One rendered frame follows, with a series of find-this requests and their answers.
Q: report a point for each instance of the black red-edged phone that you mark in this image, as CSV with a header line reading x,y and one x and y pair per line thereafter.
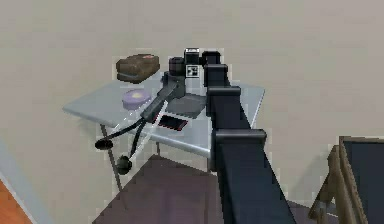
x,y
172,122

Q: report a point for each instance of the brown framed dark board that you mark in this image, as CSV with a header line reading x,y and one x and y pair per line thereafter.
x,y
360,183

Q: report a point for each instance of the grey metal table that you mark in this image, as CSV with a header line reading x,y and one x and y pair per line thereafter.
x,y
106,103

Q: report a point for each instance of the purple round dish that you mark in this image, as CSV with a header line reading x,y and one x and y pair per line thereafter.
x,y
135,98

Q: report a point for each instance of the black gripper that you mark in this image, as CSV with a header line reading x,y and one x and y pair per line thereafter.
x,y
173,83

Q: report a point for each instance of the brown rounded box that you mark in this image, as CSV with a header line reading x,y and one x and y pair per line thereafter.
x,y
137,68

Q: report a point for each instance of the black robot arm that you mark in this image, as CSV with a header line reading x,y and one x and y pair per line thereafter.
x,y
243,166

